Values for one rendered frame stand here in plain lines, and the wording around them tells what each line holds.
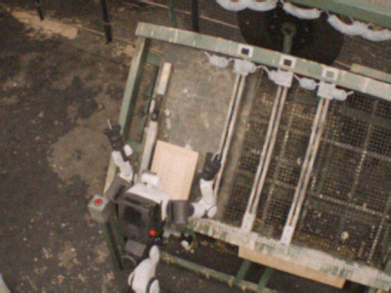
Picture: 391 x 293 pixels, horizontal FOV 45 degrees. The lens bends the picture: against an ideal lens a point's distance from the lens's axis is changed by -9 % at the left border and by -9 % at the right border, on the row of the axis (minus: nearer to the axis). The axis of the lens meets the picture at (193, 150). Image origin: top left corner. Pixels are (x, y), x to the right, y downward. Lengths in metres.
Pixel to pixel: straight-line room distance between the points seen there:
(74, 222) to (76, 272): 0.55
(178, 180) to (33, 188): 2.03
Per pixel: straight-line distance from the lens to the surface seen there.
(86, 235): 4.71
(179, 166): 3.60
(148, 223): 3.05
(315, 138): 3.32
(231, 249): 4.16
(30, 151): 5.60
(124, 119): 3.72
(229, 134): 3.41
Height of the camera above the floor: 3.79
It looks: 47 degrees down
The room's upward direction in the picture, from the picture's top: 4 degrees counter-clockwise
